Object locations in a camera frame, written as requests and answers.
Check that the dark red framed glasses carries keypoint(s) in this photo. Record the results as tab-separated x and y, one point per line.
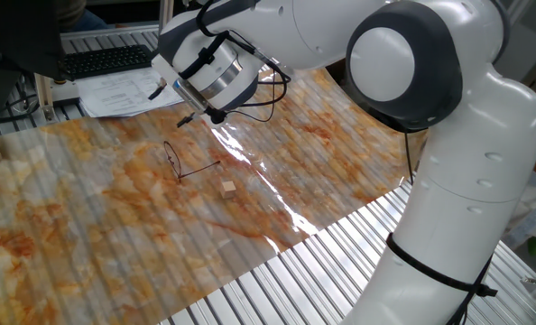
178	167

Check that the printed paper stack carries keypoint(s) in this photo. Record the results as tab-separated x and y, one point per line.
119	92

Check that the black keyboard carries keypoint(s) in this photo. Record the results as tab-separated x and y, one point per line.
108	59

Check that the seated person in background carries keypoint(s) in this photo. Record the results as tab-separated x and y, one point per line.
80	18

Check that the aluminium frame post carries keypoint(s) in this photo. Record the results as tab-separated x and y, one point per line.
164	11

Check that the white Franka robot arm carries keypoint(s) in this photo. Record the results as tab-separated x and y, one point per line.
471	158

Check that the silver wrist camera blue ends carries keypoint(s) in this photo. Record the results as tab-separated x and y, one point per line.
191	97

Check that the orange marble pattern mat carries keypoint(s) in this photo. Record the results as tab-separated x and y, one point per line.
114	225

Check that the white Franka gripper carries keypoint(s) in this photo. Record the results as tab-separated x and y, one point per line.
162	67

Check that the black monitor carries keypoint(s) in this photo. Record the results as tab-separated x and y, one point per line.
15	36

